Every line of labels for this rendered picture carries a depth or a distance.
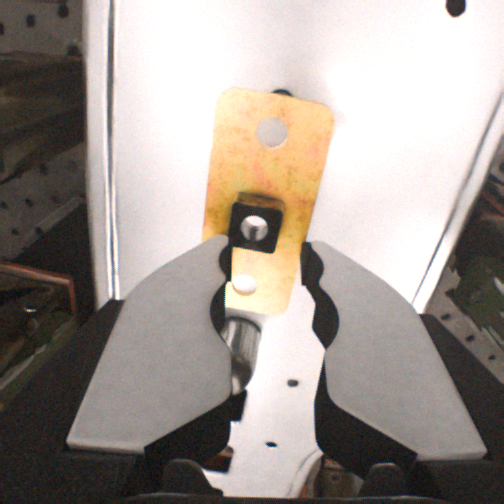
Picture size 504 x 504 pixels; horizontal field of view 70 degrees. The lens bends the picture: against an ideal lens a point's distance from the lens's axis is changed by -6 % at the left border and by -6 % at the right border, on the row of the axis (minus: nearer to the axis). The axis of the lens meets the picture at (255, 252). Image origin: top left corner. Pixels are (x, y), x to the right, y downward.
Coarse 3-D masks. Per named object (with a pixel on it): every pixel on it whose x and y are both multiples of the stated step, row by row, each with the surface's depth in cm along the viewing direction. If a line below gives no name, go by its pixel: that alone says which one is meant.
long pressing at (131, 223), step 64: (128, 0) 17; (192, 0) 17; (256, 0) 16; (320, 0) 16; (384, 0) 16; (128, 64) 18; (192, 64) 18; (256, 64) 18; (320, 64) 18; (384, 64) 17; (448, 64) 17; (128, 128) 20; (192, 128) 20; (384, 128) 19; (448, 128) 18; (128, 192) 22; (192, 192) 21; (320, 192) 21; (384, 192) 20; (448, 192) 20; (128, 256) 24; (384, 256) 22; (448, 256) 22; (256, 320) 26; (256, 384) 29; (256, 448) 33
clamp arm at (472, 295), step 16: (480, 256) 23; (464, 272) 24; (480, 272) 22; (496, 272) 22; (464, 288) 24; (480, 288) 22; (496, 288) 21; (464, 304) 24; (480, 304) 22; (496, 304) 21; (480, 320) 22; (496, 320) 21; (480, 336) 22; (496, 336) 21; (496, 352) 20
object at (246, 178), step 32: (224, 96) 12; (256, 96) 12; (288, 96) 12; (224, 128) 12; (256, 128) 12; (288, 128) 12; (320, 128) 12; (224, 160) 13; (256, 160) 13; (288, 160) 12; (320, 160) 12; (224, 192) 13; (256, 192) 13; (288, 192) 13; (224, 224) 14; (288, 224) 14; (256, 256) 14; (288, 256) 14; (256, 288) 15; (288, 288) 15
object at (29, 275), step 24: (72, 216) 42; (48, 240) 37; (72, 240) 38; (0, 264) 32; (24, 264) 33; (48, 264) 34; (72, 264) 35; (0, 288) 30; (24, 288) 30; (48, 288) 31; (72, 288) 32; (0, 312) 27; (24, 312) 28; (48, 312) 29; (72, 312) 33; (0, 336) 25; (24, 336) 26; (0, 360) 24
